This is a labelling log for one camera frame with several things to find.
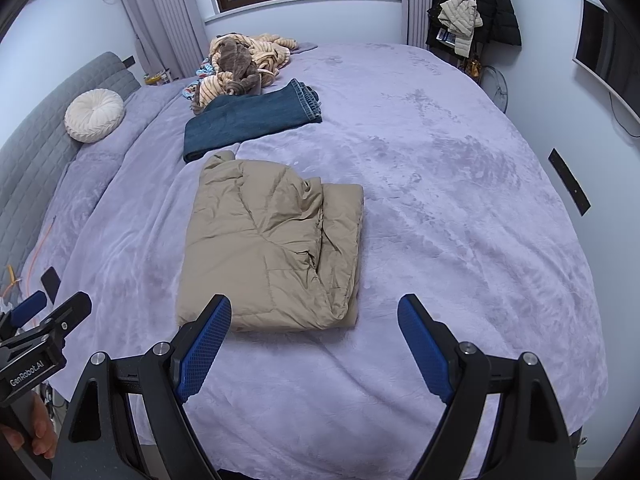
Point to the folded blue jeans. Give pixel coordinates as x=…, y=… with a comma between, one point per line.
x=250, y=117

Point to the beige puffer jacket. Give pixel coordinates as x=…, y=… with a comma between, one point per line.
x=260, y=250

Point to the grey cloth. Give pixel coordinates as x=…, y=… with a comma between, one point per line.
x=302, y=47

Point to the standing fan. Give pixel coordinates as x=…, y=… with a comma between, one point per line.
x=497, y=90

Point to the lavender plush blanket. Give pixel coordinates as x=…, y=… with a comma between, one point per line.
x=450, y=185

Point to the grey quilted headboard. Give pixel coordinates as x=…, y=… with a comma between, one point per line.
x=35, y=160

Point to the yellow bedside items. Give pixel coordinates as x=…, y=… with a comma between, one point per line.
x=157, y=78

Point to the small black headboard tag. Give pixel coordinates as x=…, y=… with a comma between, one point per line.
x=129, y=61

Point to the pile of striped brown clothes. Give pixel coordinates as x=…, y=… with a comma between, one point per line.
x=272, y=50

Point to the person's left hand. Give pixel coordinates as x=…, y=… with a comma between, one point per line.
x=42, y=435

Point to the hanging black coat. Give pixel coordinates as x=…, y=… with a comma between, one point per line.
x=500, y=10

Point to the wide grey curtain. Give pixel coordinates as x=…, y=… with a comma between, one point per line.
x=160, y=15

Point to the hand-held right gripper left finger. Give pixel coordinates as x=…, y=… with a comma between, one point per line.
x=205, y=350

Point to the wall-mounted television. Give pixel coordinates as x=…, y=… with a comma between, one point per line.
x=605, y=55

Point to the narrow grey curtain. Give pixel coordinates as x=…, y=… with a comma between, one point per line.
x=420, y=5

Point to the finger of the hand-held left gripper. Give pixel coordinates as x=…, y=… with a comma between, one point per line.
x=67, y=312
x=30, y=306

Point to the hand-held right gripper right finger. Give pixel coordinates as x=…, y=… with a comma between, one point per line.
x=425, y=350

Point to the hanging beige down jacket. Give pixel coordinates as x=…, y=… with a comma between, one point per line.
x=460, y=22

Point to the colourful printed cloth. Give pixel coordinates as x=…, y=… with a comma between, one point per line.
x=192, y=87

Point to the brown plush garment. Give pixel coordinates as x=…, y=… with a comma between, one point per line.
x=235, y=62

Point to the round cream pillow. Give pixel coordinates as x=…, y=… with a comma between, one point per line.
x=95, y=116

